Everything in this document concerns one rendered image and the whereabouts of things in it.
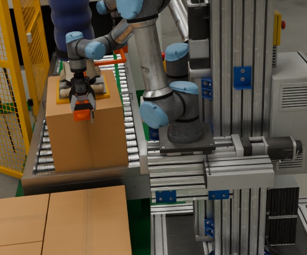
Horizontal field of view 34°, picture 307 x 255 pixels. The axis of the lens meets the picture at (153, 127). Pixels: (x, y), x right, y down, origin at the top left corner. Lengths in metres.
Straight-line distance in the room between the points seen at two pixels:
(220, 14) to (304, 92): 0.48
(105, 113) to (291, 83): 0.99
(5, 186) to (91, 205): 1.49
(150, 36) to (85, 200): 1.10
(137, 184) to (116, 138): 0.29
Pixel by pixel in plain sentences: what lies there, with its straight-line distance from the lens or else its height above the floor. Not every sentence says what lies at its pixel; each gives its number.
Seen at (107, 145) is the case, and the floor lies 0.73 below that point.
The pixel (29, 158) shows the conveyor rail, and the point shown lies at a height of 0.59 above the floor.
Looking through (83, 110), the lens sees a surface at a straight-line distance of 2.25.
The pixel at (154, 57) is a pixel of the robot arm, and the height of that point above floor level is 1.42.
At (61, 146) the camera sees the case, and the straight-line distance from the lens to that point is 2.70.
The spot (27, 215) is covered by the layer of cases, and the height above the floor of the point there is 0.54.
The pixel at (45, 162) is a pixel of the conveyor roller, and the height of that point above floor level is 0.53.
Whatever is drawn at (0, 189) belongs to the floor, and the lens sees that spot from 3.95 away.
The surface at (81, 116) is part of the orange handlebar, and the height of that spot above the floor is 1.08.
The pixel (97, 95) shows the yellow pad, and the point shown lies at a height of 0.97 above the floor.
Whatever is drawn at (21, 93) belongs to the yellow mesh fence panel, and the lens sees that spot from 3.40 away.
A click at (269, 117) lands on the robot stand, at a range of 2.25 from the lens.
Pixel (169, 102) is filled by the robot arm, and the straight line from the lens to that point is 1.87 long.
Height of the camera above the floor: 1.99
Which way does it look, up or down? 26 degrees down
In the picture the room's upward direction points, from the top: 4 degrees counter-clockwise
